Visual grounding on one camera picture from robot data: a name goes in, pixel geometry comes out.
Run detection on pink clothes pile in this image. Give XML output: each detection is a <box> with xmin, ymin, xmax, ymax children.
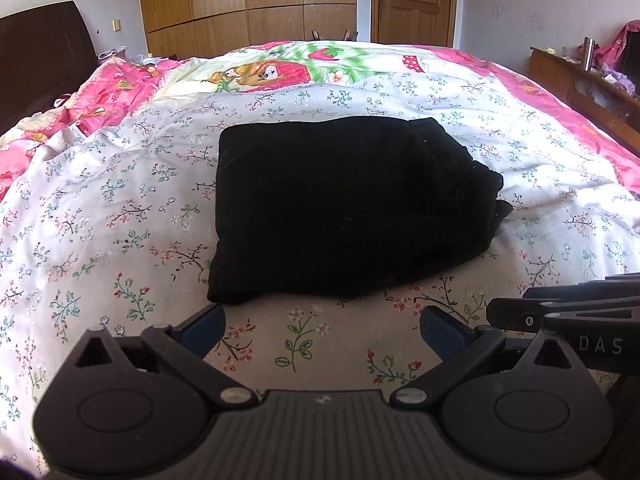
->
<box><xmin>585</xmin><ymin>20</ymin><xmax>640</xmax><ymax>70</ymax></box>

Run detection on black pants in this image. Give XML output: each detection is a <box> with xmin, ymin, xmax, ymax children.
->
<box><xmin>207</xmin><ymin>116</ymin><xmax>512</xmax><ymax>306</ymax></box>

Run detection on wooden side cabinet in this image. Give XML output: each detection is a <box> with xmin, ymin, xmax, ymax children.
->
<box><xmin>527</xmin><ymin>47</ymin><xmax>640</xmax><ymax>156</ymax></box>

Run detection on dark wooden headboard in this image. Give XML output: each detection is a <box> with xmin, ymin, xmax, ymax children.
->
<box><xmin>0</xmin><ymin>1</ymin><xmax>98</xmax><ymax>132</ymax></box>

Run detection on steel thermos bottle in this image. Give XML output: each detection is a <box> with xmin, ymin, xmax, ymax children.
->
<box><xmin>580</xmin><ymin>37</ymin><xmax>596</xmax><ymax>72</ymax></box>

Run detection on brown wooden wardrobe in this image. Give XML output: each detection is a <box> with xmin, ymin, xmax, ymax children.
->
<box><xmin>140</xmin><ymin>0</ymin><xmax>356</xmax><ymax>58</ymax></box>

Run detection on brown wooden door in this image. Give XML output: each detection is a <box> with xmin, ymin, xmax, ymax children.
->
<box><xmin>371</xmin><ymin>0</ymin><xmax>457</xmax><ymax>47</ymax></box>

